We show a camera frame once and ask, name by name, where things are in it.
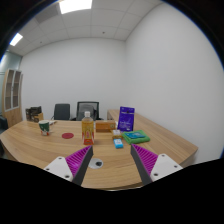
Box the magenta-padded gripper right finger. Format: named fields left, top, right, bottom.
left=130, top=143, right=184, bottom=186

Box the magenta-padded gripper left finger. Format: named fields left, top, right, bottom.
left=43, top=145, right=94, bottom=187

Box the orange-label tea bottle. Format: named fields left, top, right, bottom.
left=81, top=111, right=96, bottom=146

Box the silver round desk grommet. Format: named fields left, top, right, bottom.
left=88, top=158, right=104, bottom=170

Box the green folded cloth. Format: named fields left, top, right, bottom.
left=121, top=130, right=151, bottom=145

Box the flat round red coaster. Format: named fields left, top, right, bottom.
left=61, top=132, right=75, bottom=140

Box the teal flat packet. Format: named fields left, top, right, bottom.
left=125, top=131, right=146, bottom=140

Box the small light blue box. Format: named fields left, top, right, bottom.
left=113, top=138, right=124, bottom=150

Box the orange cardboard box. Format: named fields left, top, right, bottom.
left=95, top=120, right=117, bottom=133

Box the purple standing pouch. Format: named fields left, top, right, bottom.
left=117, top=106, right=136, bottom=133

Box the green and white mug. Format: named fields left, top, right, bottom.
left=38, top=119, right=51, bottom=137

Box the dark grey office chair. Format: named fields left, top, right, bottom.
left=50, top=103, right=71, bottom=121

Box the black mesh office chair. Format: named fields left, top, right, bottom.
left=70, top=101, right=104, bottom=122

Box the stack of dark boxes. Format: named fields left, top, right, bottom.
left=25, top=105, right=44, bottom=123

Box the wooden shelf unit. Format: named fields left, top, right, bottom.
left=1, top=68, right=24, bottom=128

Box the black sofa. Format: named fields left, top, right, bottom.
left=0, top=115, right=9, bottom=134

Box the narrow ceiling light panel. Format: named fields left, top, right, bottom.
left=9, top=32, right=24, bottom=47

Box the large ceiling light panel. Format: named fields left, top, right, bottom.
left=58, top=0, right=93, bottom=15

